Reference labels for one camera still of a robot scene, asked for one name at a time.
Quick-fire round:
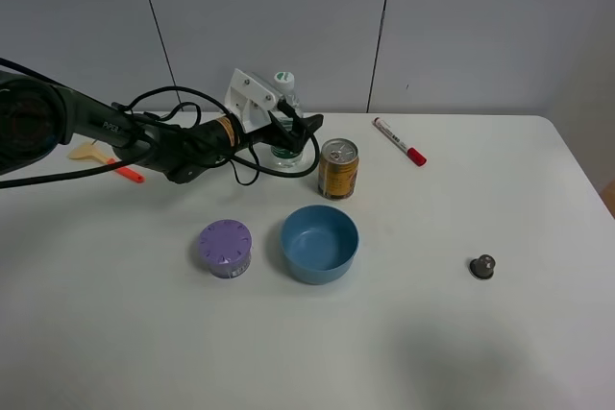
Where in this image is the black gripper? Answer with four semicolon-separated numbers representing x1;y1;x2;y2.
238;98;324;152

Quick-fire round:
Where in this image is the clear plastic water bottle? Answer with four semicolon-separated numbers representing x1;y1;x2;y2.
270;71;304;169

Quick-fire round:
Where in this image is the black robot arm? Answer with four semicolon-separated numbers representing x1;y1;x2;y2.
1;60;324;189

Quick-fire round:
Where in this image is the gold drink can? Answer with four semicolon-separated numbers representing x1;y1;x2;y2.
318;138;359;200

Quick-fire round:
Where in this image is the blue plastic bowl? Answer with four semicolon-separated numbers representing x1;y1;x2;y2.
280;205;359;285

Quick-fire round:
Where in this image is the red white marker pen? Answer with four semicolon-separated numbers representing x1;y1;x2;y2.
372;117;427;167

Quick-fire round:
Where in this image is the purple lidded round container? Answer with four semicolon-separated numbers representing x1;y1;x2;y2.
197;219;252;278

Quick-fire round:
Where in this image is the small grey metal knob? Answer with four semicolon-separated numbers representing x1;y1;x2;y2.
468;254;496;280

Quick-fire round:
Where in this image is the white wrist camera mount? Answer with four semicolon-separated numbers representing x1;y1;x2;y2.
224;68;283;133

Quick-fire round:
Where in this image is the spatula with orange handle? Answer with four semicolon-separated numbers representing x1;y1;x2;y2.
67;142;145;184

